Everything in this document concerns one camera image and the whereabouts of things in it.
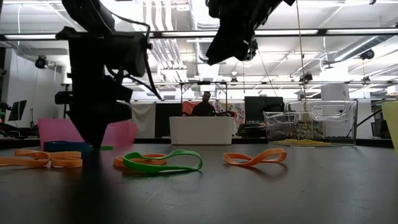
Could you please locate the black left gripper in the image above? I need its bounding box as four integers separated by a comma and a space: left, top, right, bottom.
54, 74, 134, 149

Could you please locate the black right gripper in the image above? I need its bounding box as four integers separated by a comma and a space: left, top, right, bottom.
206, 0, 295, 65

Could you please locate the thin blue rubber band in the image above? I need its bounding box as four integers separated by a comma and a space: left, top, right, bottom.
43, 141, 91, 154

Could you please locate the white plastic basket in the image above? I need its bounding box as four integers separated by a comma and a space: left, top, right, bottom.
169, 116, 234, 146

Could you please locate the black ceiling spotlight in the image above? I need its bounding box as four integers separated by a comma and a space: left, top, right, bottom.
34, 55, 50, 70
248, 39, 259, 62
359, 49, 376, 61

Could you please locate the pink plastic basket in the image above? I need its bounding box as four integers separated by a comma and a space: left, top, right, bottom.
37, 118, 139, 147

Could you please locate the black clothes rack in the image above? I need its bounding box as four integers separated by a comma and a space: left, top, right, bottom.
124, 81, 229, 119

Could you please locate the ceiling light strip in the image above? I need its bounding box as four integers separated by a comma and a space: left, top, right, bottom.
154, 30, 218, 37
325, 28, 398, 35
2, 33, 58, 40
254, 29, 320, 35

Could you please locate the white hanging cloth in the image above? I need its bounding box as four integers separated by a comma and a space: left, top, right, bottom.
130, 101, 157, 139

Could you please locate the floral hanging cloth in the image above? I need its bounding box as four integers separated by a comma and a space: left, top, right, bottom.
214, 100, 247, 135

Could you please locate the black computer monitor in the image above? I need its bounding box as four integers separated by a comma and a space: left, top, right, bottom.
244, 96, 285, 126
7, 99, 28, 123

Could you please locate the person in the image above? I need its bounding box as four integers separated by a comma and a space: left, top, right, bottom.
190, 91, 218, 118

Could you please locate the orange hanging cloth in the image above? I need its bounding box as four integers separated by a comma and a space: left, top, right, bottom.
182, 101, 200, 116

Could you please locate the black overhead crossbar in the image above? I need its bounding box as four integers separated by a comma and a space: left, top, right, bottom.
0, 27, 398, 42

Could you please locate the clear plastic basket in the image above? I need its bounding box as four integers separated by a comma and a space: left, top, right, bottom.
263, 99, 359, 147

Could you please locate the black table mat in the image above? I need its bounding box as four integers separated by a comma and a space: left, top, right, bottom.
0, 136, 398, 224

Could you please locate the silver ribbed duct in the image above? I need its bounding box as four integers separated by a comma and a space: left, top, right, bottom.
333, 34, 393, 63
195, 40, 215, 64

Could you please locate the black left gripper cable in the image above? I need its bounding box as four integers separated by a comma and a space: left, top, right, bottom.
102, 6, 163, 101

